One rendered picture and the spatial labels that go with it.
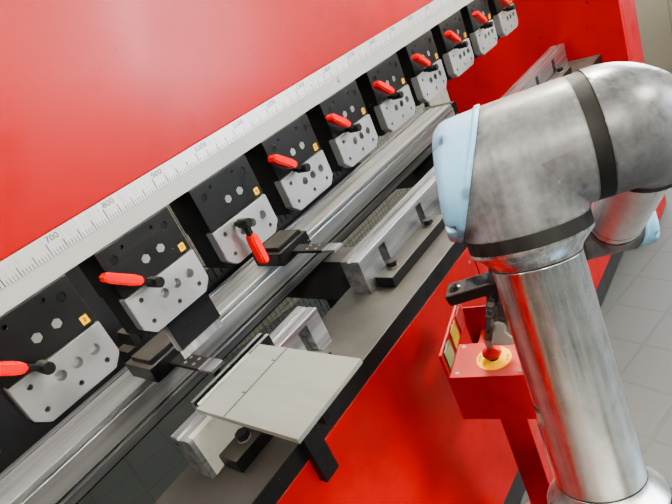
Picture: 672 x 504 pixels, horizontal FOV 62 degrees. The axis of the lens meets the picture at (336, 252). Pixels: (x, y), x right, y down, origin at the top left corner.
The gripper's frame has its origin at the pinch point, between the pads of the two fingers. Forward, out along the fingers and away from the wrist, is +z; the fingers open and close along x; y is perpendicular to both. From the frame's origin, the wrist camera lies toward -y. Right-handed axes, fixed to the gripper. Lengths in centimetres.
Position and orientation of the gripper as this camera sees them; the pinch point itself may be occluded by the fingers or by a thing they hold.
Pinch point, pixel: (486, 343)
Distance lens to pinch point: 118.5
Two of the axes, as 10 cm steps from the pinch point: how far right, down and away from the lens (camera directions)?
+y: 9.4, 1.5, -3.2
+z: 0.6, 8.3, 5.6
